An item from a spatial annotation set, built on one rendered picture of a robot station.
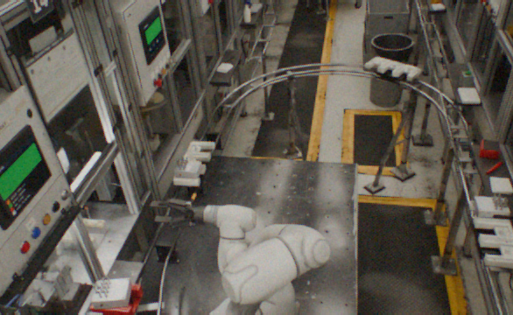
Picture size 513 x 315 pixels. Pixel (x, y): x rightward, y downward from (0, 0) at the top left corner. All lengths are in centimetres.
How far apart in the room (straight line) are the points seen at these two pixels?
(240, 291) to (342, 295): 98
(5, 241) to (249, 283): 72
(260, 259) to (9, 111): 83
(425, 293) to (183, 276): 153
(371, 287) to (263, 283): 185
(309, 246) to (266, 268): 14
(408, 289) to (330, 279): 96
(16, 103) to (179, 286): 117
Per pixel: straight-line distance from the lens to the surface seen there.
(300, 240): 136
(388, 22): 520
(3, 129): 151
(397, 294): 311
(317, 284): 225
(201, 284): 229
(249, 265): 131
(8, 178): 150
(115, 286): 195
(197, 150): 276
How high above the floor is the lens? 247
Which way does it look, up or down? 37 degrees down
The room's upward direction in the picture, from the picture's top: 5 degrees counter-clockwise
